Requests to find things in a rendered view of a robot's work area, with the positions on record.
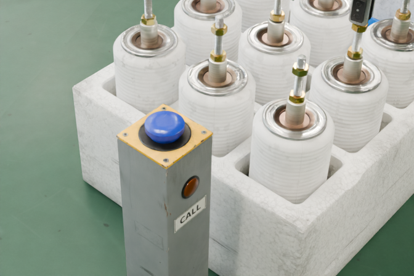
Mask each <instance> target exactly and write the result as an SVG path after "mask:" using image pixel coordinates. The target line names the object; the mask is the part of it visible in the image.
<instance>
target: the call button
mask: <svg viewBox="0 0 414 276"><path fill-rule="evenodd" d="M184 130H185V122H184V119H183V117H181V116H180V115H179V114H177V113H175V112H171V111H159V112H155V113H152V114H151V115H149V116H148V117H147V119H146V120H145V132H146V134H147V135H148V136H149V137H150V138H151V139H152V140H153V141H155V142H158V143H161V144H169V143H172V142H174V141H176V140H177V139H178V138H179V137H180V136H181V135H182V134H183V133H184Z"/></svg>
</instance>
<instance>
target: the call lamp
mask: <svg viewBox="0 0 414 276"><path fill-rule="evenodd" d="M197 187H198V179H197V178H193V179H192V180H190V181H189V183H188V184H187V185H186V187H185V190H184V196H185V197H189V196H191V195H192V194H193V193H194V192H195V191H196V189H197Z"/></svg>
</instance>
